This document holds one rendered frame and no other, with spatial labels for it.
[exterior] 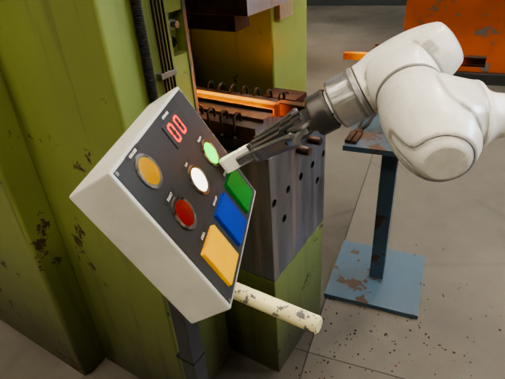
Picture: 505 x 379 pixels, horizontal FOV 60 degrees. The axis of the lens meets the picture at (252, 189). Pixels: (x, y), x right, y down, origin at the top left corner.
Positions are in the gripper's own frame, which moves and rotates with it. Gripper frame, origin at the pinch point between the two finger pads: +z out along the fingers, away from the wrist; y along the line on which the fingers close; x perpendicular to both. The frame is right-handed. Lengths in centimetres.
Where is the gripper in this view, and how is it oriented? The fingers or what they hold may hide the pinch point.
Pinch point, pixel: (237, 158)
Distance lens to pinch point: 83.8
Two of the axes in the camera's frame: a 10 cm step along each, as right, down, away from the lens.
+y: 1.2, -5.3, 8.4
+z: -8.3, 4.1, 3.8
